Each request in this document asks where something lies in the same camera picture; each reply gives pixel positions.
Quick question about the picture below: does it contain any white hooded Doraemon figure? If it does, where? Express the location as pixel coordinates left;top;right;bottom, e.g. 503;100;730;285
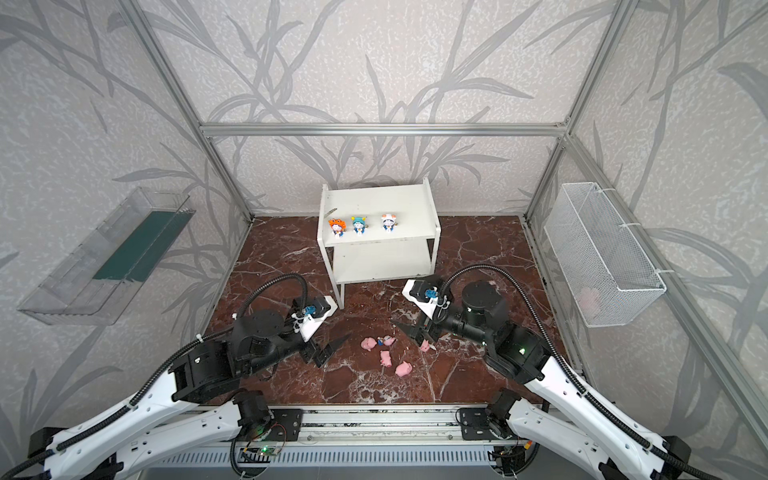
381;214;397;232

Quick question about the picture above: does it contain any teal hooded Doraemon figure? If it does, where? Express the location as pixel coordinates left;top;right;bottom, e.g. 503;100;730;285
351;217;367;235

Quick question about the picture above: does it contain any orange hooded Doraemon figure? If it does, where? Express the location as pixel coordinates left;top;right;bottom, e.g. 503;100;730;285
328;218;346;238

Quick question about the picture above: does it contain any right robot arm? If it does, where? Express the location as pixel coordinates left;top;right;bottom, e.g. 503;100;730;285
400;276;690;479

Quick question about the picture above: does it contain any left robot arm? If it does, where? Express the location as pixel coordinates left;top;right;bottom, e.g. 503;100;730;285
4;306;346;479

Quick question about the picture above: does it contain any white two-tier metal shelf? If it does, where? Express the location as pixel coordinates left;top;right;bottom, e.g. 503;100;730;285
316;180;441;309

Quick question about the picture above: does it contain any green circuit board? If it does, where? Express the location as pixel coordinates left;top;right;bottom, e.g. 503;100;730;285
241;445;282;461

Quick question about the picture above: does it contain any pink toy in basket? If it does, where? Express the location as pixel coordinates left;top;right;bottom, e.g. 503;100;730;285
576;287;602;321

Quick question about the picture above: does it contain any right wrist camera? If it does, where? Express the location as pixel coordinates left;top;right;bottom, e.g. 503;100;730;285
402;275;451;324

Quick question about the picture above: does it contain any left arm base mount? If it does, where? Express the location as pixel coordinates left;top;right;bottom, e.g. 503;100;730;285
237;408;304;443

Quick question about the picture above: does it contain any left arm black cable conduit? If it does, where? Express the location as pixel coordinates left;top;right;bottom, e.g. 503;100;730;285
0;273;310;480

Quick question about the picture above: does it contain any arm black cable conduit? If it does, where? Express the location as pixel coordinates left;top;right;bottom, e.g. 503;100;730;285
0;273;310;480
437;263;721;480

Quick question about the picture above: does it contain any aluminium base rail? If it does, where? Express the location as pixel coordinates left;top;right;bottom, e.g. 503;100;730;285
125;403;637;448

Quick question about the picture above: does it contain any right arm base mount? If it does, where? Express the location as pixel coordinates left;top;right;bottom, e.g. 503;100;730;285
455;407;514;441

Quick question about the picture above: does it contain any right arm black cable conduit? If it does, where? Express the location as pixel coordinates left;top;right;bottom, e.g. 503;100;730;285
437;263;721;480

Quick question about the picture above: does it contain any white wire mesh basket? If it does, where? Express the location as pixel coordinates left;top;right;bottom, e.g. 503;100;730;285
544;182;667;328

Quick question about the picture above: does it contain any clear plastic wall bin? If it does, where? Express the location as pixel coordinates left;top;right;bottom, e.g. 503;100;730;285
17;187;196;326

